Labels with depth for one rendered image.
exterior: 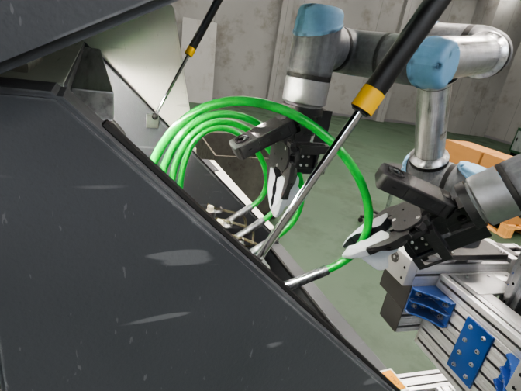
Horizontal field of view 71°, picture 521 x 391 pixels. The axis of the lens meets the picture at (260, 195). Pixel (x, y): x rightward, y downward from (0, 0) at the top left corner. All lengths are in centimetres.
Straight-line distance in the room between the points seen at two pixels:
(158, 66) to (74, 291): 72
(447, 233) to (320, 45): 34
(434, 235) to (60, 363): 48
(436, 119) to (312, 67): 59
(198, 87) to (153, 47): 924
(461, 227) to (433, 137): 59
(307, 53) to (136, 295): 46
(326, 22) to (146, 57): 45
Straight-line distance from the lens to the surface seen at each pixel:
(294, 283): 66
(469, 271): 135
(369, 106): 31
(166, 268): 26
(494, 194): 57
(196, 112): 55
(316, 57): 61
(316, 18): 62
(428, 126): 115
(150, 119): 89
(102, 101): 30
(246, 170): 321
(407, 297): 125
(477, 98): 1412
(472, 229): 61
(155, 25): 92
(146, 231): 24
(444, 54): 62
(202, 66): 1026
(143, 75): 92
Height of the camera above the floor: 148
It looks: 21 degrees down
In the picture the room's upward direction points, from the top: 9 degrees clockwise
